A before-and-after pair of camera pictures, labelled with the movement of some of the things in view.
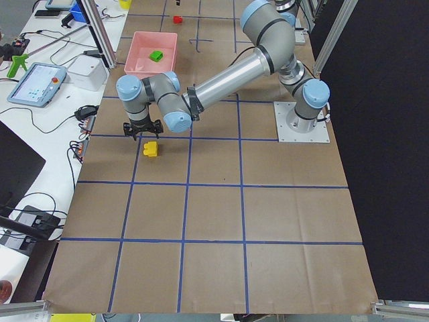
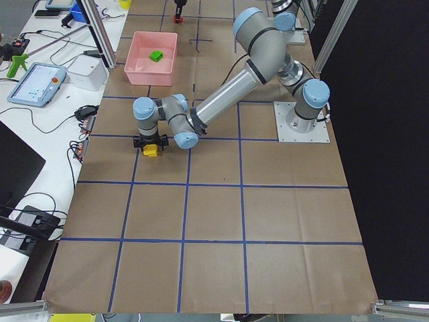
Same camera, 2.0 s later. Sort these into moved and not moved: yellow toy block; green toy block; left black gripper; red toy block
Moved: left black gripper
Not moved: red toy block; yellow toy block; green toy block
